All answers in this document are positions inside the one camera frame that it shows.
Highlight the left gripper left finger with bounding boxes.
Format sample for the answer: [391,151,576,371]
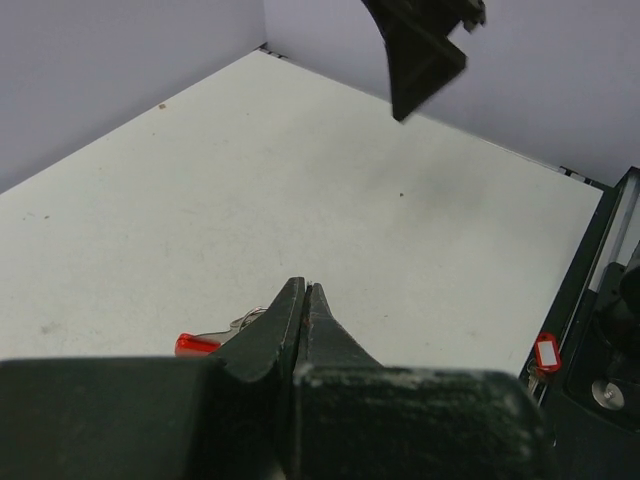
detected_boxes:
[1,277,306,479]

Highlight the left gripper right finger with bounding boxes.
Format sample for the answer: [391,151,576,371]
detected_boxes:
[292,284,559,479]

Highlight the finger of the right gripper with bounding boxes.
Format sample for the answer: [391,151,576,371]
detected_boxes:
[363,0,486,122]

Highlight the metal chain keyring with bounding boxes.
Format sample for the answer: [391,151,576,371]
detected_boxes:
[230,307,266,334]

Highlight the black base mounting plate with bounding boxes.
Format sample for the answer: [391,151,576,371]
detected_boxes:
[520,167,639,479]

